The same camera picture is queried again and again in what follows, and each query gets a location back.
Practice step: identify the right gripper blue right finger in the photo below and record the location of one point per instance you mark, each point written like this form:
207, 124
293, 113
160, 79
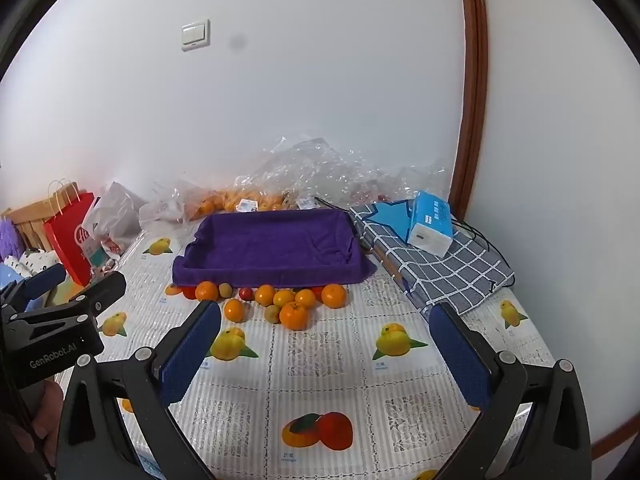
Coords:
555, 440

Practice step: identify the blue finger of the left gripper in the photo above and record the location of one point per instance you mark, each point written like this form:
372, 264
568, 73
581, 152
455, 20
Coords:
24, 291

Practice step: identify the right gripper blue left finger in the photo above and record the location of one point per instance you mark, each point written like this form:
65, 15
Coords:
94, 443

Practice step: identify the small orange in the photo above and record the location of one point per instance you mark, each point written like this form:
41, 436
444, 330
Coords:
234, 310
306, 298
264, 295

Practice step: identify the brown kiwi front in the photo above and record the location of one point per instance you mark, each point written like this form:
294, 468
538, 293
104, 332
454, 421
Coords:
272, 314

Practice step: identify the brown kiwi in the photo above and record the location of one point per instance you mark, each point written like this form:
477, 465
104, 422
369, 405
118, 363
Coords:
272, 314
225, 290

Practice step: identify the large orange front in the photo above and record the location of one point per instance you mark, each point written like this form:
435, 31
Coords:
293, 316

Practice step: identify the yellow orange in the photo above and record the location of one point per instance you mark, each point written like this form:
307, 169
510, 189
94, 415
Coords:
283, 297

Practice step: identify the person's left hand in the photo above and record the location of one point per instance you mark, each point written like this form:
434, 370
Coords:
46, 422

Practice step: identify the purple fluffy item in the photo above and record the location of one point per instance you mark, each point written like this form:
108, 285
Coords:
11, 243

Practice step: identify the red paper shopping bag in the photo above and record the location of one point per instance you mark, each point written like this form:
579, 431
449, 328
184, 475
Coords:
65, 233

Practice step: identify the brown paper shopping bag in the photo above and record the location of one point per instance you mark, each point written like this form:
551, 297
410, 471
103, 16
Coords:
29, 220

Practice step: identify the white plastic bag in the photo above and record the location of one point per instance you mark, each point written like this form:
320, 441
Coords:
113, 219

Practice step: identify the grey checked folded cloth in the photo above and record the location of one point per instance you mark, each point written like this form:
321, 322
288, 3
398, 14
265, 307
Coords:
471, 271

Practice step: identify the clear bag of oranges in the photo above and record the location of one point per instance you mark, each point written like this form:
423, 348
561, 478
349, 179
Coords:
183, 201

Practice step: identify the brown kiwi back left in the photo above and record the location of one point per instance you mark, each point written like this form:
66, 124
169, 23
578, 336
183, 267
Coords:
225, 290

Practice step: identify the fruit print tablecloth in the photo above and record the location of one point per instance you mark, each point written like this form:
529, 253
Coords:
407, 413

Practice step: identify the small red tomato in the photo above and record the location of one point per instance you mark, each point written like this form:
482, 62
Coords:
246, 293

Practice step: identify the blue white tissue pack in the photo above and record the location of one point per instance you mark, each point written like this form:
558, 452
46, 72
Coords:
430, 225

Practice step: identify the purple towel tray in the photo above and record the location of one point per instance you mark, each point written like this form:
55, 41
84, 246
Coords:
283, 248

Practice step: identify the crumpled clear plastic wrap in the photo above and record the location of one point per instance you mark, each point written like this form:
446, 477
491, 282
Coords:
312, 174

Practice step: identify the brown wooden door frame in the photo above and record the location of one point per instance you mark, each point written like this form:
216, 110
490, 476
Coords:
475, 86

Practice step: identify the white wall switch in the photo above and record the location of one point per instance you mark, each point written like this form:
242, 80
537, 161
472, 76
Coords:
195, 35

